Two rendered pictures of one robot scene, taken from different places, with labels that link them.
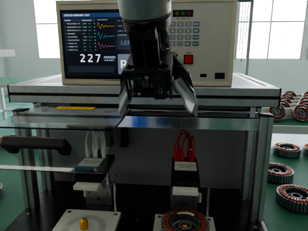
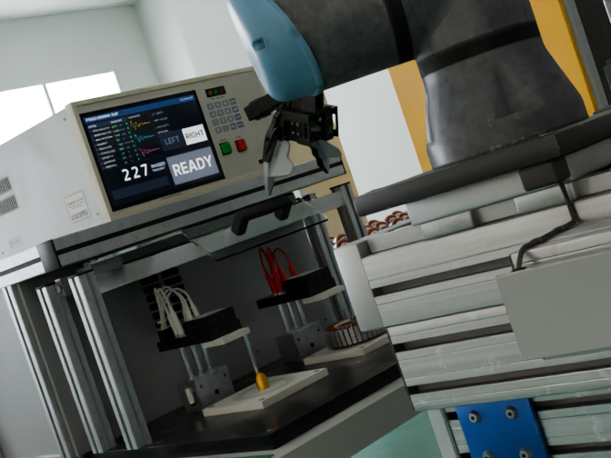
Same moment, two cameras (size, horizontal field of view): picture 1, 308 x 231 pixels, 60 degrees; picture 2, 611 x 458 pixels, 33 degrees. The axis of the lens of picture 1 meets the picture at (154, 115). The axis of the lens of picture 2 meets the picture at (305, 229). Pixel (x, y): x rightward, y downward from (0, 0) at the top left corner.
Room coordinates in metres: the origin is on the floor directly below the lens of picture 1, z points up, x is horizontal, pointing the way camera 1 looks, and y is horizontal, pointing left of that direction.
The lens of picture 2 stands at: (-0.62, 1.36, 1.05)
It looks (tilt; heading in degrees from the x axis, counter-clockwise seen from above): 2 degrees down; 310
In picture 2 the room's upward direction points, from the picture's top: 19 degrees counter-clockwise
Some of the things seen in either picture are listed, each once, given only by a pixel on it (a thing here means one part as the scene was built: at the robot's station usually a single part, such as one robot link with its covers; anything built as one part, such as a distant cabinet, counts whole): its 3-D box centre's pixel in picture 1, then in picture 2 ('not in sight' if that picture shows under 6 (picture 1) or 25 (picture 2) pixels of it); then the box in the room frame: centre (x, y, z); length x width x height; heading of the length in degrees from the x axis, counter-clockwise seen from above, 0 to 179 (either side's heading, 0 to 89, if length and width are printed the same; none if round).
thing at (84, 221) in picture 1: (84, 223); (261, 380); (0.56, 0.17, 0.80); 0.02 x 0.02 x 0.03
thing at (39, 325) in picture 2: (145, 141); (196, 309); (0.81, 0.03, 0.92); 0.66 x 0.01 x 0.30; 85
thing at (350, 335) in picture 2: (184, 227); (355, 329); (0.54, -0.07, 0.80); 0.11 x 0.11 x 0.04
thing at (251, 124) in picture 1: (138, 121); (230, 237); (0.65, 0.04, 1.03); 0.62 x 0.01 x 0.03; 85
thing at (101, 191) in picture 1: (101, 191); (206, 388); (0.71, 0.16, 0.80); 0.07 x 0.05 x 0.06; 85
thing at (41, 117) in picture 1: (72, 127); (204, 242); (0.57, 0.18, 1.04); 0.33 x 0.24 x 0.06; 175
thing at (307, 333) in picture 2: (183, 195); (301, 342); (0.69, -0.09, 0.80); 0.07 x 0.05 x 0.06; 85
